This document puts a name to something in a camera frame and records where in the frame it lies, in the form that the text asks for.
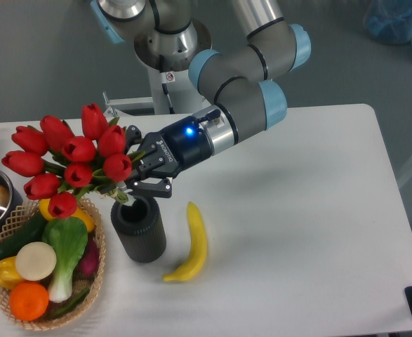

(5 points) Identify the yellow bell pepper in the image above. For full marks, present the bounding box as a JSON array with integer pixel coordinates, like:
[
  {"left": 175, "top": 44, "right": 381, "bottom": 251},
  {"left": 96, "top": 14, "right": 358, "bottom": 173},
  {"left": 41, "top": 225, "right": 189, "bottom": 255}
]
[{"left": 0, "top": 256, "right": 25, "bottom": 290}]

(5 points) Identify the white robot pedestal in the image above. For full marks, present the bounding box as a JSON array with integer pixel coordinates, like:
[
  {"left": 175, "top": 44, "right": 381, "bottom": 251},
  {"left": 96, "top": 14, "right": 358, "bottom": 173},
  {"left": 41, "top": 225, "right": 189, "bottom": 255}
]
[{"left": 102, "top": 19, "right": 213, "bottom": 118}]

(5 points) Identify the purple red onion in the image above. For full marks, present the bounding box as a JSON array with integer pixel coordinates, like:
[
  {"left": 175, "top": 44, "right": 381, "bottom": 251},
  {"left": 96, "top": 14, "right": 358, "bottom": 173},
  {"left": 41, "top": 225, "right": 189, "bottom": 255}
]
[{"left": 77, "top": 237, "right": 100, "bottom": 277}]

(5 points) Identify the green chili pepper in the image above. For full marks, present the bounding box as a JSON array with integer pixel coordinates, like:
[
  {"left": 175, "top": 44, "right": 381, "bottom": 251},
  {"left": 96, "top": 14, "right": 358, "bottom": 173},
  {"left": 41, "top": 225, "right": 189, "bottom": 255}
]
[{"left": 47, "top": 287, "right": 90, "bottom": 319}]

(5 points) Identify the red tulip bouquet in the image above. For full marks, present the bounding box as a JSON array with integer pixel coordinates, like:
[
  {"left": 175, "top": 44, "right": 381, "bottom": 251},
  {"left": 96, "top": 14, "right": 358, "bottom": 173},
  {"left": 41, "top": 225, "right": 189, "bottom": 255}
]
[{"left": 1, "top": 103, "right": 144, "bottom": 218}]

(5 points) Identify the orange tangerine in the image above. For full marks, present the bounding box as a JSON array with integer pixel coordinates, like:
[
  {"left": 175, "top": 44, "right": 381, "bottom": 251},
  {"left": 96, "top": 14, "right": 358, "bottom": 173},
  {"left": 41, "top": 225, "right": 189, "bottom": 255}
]
[{"left": 8, "top": 282, "right": 49, "bottom": 321}]

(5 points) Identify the dark green cucumber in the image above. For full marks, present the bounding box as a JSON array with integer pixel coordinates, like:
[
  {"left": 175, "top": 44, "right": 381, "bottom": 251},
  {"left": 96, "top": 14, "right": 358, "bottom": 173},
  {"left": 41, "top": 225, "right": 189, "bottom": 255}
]
[{"left": 0, "top": 212, "right": 48, "bottom": 261}]

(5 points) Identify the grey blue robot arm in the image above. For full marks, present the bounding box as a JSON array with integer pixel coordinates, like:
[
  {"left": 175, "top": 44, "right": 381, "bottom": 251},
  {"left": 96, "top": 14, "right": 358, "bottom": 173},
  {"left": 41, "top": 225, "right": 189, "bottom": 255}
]
[{"left": 91, "top": 1, "right": 311, "bottom": 198}]

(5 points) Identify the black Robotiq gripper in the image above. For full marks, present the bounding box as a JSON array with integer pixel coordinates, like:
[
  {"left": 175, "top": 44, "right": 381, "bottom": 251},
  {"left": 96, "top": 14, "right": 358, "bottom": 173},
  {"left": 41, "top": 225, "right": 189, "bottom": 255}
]
[{"left": 124, "top": 119, "right": 212, "bottom": 199}]

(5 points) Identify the yellow banana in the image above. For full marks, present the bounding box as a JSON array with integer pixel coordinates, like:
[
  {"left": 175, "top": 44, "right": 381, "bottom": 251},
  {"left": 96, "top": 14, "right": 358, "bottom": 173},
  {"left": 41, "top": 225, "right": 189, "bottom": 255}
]
[{"left": 162, "top": 201, "right": 208, "bottom": 282}]

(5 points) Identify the blue plastic bag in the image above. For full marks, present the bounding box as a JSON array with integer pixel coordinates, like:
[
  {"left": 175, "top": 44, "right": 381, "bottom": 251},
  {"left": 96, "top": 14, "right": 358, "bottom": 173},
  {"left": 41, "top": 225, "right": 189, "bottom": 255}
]
[{"left": 363, "top": 1, "right": 412, "bottom": 48}]

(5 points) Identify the dark grey ribbed vase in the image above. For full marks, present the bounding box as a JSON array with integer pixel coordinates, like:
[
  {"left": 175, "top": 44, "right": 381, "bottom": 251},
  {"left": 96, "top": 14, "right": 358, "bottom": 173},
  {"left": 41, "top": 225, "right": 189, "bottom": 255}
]
[{"left": 111, "top": 195, "right": 166, "bottom": 263}]

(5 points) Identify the green bok choy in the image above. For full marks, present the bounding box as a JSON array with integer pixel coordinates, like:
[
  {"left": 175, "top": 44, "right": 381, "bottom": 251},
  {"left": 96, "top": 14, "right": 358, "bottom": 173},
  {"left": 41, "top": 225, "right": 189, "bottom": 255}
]
[{"left": 42, "top": 217, "right": 88, "bottom": 303}]

